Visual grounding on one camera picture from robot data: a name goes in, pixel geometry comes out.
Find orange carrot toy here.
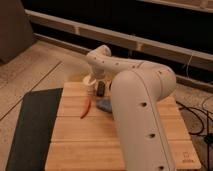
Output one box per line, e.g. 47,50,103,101
80,97,91,119

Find brown sofa corner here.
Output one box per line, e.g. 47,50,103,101
0,0,36,63

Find black cables on floor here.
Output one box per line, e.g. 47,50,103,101
175,96,213,171

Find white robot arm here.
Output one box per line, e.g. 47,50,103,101
84,45,176,171

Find black floor mat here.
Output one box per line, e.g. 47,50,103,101
5,88,62,171

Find white wooden rail frame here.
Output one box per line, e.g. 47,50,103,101
21,0,213,84

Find small black box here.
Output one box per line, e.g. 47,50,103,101
97,81,105,97

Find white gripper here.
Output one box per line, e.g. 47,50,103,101
83,68,105,98

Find blue sponge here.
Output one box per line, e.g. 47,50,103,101
96,99,112,113

